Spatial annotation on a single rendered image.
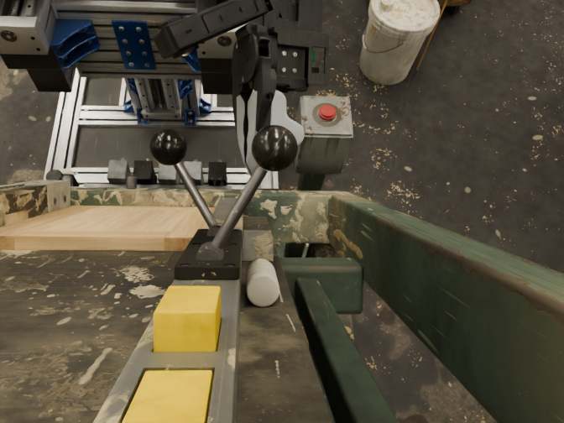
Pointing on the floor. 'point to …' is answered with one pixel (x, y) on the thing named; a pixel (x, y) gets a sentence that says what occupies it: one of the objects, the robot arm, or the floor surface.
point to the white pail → (396, 37)
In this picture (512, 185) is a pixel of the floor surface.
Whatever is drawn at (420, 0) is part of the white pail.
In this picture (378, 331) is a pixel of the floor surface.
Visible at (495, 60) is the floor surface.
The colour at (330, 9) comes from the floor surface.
